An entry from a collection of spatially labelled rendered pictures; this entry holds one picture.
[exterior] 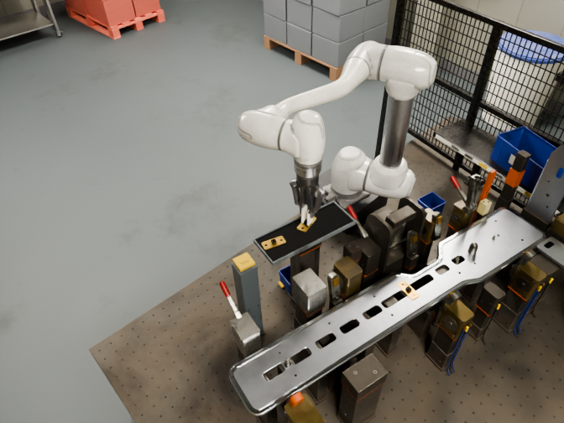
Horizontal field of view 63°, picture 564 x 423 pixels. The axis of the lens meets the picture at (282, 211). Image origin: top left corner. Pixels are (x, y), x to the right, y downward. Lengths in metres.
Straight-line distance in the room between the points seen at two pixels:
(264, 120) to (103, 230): 2.34
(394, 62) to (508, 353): 1.22
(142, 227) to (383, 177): 1.97
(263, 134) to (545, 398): 1.41
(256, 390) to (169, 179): 2.61
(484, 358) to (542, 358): 0.22
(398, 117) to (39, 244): 2.68
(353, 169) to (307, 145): 0.83
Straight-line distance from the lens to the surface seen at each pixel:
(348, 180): 2.22
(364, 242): 1.79
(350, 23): 4.95
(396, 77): 1.81
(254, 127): 1.45
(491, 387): 2.01
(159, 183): 3.86
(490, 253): 2.00
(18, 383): 3.06
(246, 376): 1.57
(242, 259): 1.63
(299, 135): 1.38
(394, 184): 2.16
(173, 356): 1.99
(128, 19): 6.57
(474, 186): 2.01
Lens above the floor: 2.39
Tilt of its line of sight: 44 degrees down
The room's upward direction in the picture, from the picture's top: 2 degrees counter-clockwise
